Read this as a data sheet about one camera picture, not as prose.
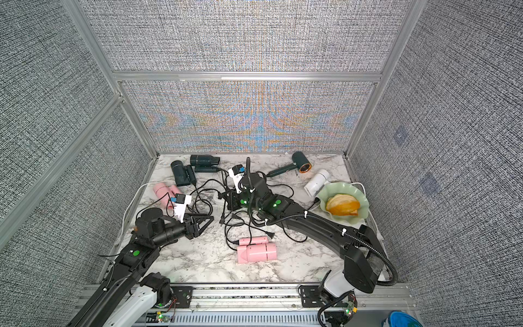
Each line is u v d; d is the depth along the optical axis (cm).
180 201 64
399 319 62
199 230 65
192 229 63
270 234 89
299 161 110
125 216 99
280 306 73
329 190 100
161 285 64
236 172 65
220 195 97
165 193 99
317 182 100
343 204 90
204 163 110
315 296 73
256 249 80
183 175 104
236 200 65
